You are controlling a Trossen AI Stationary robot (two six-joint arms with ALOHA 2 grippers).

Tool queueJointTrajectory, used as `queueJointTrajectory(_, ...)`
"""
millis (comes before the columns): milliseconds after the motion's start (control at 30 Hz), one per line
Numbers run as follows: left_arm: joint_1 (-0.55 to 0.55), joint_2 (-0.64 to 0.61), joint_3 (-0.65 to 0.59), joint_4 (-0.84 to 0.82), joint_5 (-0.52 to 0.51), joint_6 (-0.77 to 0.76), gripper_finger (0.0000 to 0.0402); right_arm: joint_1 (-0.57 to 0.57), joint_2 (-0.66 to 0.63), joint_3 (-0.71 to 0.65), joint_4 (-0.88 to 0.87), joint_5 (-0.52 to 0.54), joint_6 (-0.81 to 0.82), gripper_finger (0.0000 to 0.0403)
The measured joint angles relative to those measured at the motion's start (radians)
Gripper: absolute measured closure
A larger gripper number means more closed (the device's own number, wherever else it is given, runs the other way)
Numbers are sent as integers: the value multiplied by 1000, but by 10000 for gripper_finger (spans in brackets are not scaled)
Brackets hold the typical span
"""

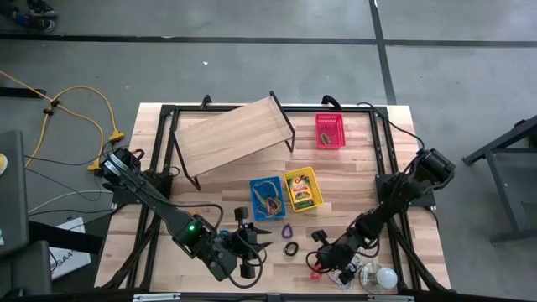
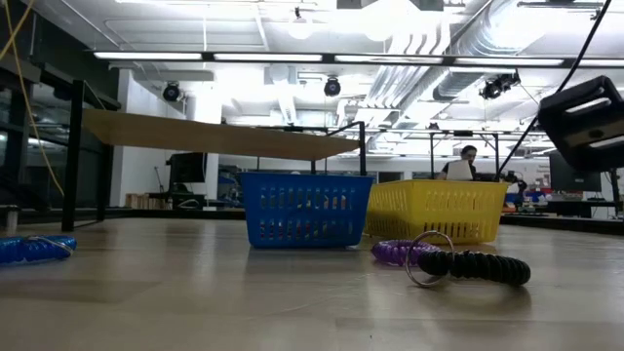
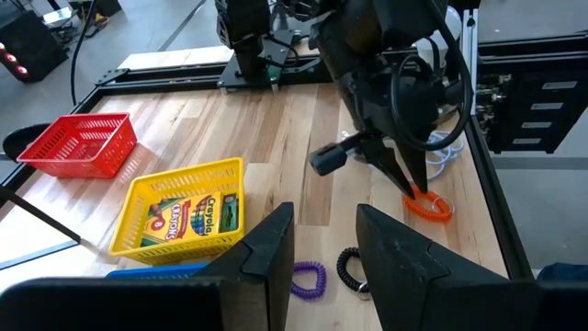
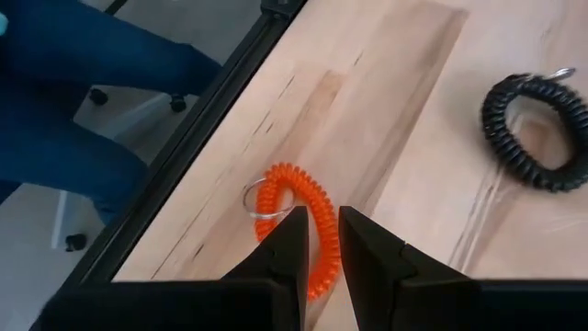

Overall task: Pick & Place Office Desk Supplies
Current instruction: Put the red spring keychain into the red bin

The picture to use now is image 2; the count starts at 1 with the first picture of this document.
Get black coil wristband key ring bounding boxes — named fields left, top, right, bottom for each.
left=405, top=229, right=532, bottom=289

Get purple coil wristband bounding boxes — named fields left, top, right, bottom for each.
left=370, top=238, right=443, bottom=268

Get blue coil wristband key ring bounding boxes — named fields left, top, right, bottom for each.
left=0, top=234, right=78, bottom=267

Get black monitor on arm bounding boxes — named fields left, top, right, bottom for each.
left=549, top=153, right=604, bottom=193

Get black ceiling track lights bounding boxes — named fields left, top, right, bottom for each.
left=479, top=71, right=522, bottom=100

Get person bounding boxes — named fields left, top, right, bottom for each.
left=441, top=144, right=480, bottom=181

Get white laptop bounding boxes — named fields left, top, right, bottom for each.
left=446, top=160, right=474, bottom=181

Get yellow plastic basket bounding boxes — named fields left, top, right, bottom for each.
left=364, top=178, right=511, bottom=246

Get wooden shelf riser black legs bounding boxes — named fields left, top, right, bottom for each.
left=61, top=79, right=368, bottom=233

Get long ceiling light strip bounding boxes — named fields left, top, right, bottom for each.
left=92, top=50, right=624, bottom=68

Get blue plastic basket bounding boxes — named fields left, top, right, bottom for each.
left=239, top=171, right=375, bottom=250

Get black computer monitor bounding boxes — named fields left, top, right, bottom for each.
left=167, top=151, right=210, bottom=196

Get stack of wooden blocks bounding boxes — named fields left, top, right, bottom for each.
left=125, top=192, right=171, bottom=211

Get black background table frame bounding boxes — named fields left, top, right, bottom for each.
left=427, top=129, right=502, bottom=182

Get long black arm cable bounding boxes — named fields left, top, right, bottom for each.
left=495, top=0, right=614, bottom=176

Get silver ventilation duct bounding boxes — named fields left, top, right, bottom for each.
left=374, top=0, right=542, bottom=101

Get yellow extension cord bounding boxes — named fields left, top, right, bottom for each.
left=0, top=0, right=66, bottom=197

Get short grey post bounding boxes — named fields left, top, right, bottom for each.
left=3, top=204, right=20, bottom=234

